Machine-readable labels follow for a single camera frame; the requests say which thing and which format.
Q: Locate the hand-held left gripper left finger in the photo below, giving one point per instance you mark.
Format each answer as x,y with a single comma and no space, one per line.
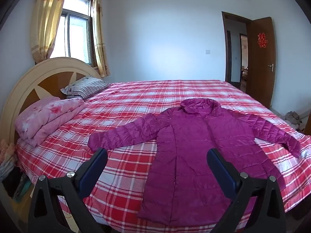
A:
93,172

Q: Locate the window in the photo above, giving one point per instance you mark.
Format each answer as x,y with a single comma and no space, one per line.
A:
75,29

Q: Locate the dark wooden door frame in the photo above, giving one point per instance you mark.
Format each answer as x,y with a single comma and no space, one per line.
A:
226,53

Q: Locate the red paper door decoration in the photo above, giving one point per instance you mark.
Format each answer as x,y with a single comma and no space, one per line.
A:
262,40

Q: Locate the red plaid bed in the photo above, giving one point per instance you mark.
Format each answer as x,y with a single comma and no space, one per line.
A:
121,116

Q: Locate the cream and brown headboard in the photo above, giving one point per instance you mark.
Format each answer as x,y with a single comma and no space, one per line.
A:
29,82

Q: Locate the narrow yellow curtain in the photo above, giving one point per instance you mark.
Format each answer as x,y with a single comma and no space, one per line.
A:
99,34

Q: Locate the pink floral folded quilt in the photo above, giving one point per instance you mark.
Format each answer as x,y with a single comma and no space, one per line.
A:
46,119

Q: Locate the striped pillow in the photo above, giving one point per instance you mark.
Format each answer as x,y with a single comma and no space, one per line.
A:
85,87

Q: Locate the pastel clothes heap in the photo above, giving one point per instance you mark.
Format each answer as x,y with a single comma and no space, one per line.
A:
7,157

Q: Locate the long yellow curtain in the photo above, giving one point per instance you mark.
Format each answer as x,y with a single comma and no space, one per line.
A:
46,21

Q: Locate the magenta puffer jacket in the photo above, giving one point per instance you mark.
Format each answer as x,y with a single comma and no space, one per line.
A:
189,150

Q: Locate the grey clothes pile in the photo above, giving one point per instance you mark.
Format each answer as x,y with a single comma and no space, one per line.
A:
294,120

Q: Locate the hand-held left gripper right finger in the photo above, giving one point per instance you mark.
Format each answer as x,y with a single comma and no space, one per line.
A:
222,174

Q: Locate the brown wooden door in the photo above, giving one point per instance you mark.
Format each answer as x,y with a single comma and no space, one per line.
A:
261,77

